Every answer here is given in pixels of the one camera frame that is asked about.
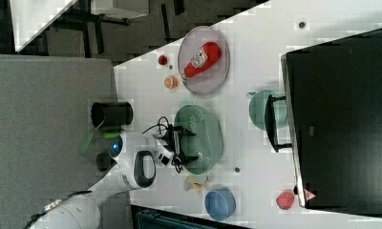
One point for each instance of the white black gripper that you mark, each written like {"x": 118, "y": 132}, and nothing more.
{"x": 167, "y": 141}

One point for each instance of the green plastic strainer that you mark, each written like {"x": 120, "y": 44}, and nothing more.
{"x": 206, "y": 143}

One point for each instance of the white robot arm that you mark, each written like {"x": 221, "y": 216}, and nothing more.
{"x": 136, "y": 157}

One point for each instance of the toy banana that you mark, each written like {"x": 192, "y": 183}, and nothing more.
{"x": 194, "y": 182}

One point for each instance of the toy orange slice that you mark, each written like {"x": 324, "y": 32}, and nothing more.
{"x": 171, "y": 82}

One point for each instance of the grey round plate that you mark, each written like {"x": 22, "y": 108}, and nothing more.
{"x": 209, "y": 81}

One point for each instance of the blue plastic bowl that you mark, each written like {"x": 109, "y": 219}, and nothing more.
{"x": 220, "y": 204}

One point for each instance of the black cylinder holder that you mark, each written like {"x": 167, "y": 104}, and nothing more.
{"x": 109, "y": 115}

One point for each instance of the small red toy fruit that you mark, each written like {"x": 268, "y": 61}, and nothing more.
{"x": 162, "y": 60}

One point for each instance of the green plastic cup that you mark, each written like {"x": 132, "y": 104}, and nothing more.
{"x": 257, "y": 105}

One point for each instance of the red plush ketchup bottle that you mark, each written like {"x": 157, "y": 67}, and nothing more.
{"x": 205, "y": 57}

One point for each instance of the red toy strawberry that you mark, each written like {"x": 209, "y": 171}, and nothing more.
{"x": 285, "y": 200}

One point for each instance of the black toaster oven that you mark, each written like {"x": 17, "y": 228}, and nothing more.
{"x": 333, "y": 98}

